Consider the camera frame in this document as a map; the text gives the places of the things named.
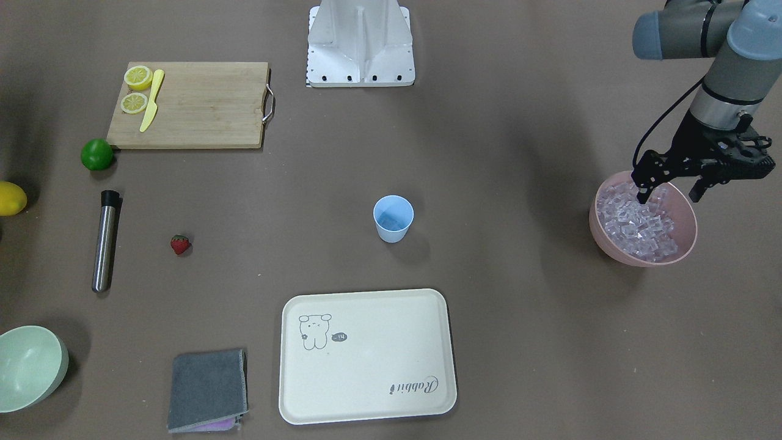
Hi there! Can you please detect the pink bowl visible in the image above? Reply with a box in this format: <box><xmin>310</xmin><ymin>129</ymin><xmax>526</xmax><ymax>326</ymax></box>
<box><xmin>589</xmin><ymin>170</ymin><xmax>698</xmax><ymax>267</ymax></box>

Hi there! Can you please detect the mint green bowl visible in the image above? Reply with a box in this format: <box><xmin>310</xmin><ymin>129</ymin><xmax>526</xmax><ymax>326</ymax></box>
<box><xmin>1</xmin><ymin>325</ymin><xmax>69</xmax><ymax>413</ymax></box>

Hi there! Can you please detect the green lime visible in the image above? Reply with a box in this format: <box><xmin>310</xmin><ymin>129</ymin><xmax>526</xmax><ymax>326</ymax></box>
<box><xmin>80</xmin><ymin>137</ymin><xmax>114</xmax><ymax>172</ymax></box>

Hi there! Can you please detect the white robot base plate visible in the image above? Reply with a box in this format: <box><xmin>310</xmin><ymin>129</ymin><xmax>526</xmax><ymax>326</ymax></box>
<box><xmin>305</xmin><ymin>1</ymin><xmax>416</xmax><ymax>87</ymax></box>

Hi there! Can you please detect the lower lemon slice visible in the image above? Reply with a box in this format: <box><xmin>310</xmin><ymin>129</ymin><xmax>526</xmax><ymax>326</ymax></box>
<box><xmin>123</xmin><ymin>65</ymin><xmax>153</xmax><ymax>92</ymax></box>

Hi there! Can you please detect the yellow plastic knife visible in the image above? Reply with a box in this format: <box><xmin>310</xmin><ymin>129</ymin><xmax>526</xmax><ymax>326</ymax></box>
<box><xmin>139</xmin><ymin>69</ymin><xmax>165</xmax><ymax>133</ymax></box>

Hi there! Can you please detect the light blue plastic cup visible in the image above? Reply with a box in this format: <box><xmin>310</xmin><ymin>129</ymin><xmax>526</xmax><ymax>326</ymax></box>
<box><xmin>373</xmin><ymin>195</ymin><xmax>414</xmax><ymax>243</ymax></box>

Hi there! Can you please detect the steel muddler black tip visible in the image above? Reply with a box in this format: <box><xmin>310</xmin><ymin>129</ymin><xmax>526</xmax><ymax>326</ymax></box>
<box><xmin>92</xmin><ymin>190</ymin><xmax>121</xmax><ymax>293</ymax></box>

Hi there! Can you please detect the lower yellow lemon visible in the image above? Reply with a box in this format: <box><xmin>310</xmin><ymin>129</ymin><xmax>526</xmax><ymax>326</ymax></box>
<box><xmin>0</xmin><ymin>181</ymin><xmax>28</xmax><ymax>216</ymax></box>

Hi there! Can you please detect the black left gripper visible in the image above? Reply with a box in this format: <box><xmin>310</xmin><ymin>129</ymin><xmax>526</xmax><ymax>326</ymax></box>
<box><xmin>631</xmin><ymin>112</ymin><xmax>776</xmax><ymax>204</ymax></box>

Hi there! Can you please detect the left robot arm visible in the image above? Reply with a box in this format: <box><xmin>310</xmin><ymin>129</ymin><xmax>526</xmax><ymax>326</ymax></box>
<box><xmin>631</xmin><ymin>1</ymin><xmax>781</xmax><ymax>204</ymax></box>

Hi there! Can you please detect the cream rabbit tray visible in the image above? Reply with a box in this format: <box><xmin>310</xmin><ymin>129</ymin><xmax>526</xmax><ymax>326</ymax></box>
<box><xmin>277</xmin><ymin>288</ymin><xmax>458</xmax><ymax>425</ymax></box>

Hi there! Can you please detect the red strawberry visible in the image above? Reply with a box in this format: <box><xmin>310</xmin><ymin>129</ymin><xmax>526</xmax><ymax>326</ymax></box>
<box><xmin>170</xmin><ymin>235</ymin><xmax>191</xmax><ymax>255</ymax></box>

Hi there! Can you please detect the pile of clear ice cubes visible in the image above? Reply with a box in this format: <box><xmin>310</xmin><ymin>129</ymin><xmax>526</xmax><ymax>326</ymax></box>
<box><xmin>596</xmin><ymin>181</ymin><xmax>679</xmax><ymax>263</ymax></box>

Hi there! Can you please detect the grey folded cloth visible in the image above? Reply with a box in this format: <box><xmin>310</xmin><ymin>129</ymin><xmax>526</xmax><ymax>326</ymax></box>
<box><xmin>167</xmin><ymin>348</ymin><xmax>248</xmax><ymax>434</ymax></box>

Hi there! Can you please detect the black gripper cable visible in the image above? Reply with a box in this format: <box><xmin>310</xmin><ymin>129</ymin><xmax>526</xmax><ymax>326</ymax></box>
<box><xmin>633</xmin><ymin>73</ymin><xmax>709</xmax><ymax>169</ymax></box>

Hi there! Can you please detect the wooden cutting board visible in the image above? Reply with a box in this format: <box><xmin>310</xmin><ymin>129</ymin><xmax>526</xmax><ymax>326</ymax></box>
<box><xmin>106</xmin><ymin>61</ymin><xmax>276</xmax><ymax>150</ymax></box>

